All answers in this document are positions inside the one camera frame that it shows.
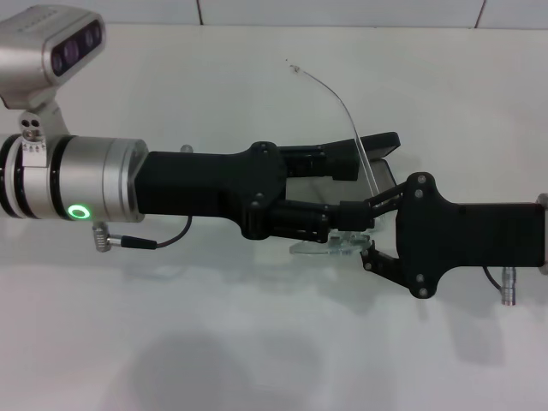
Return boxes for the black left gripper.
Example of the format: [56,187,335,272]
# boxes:
[134,140,372,244]

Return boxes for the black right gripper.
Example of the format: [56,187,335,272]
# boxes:
[360,170,544,300]

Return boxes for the clear rimless glasses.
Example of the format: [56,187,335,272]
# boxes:
[289,63,387,259]

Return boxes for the black glasses case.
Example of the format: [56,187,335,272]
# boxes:
[316,130,402,202]

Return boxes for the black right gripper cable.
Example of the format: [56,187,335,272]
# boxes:
[483,265,520,307]

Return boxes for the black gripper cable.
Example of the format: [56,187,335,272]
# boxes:
[483,265,520,307]
[91,213,192,255]

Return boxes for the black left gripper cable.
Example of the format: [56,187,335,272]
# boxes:
[91,213,192,255]

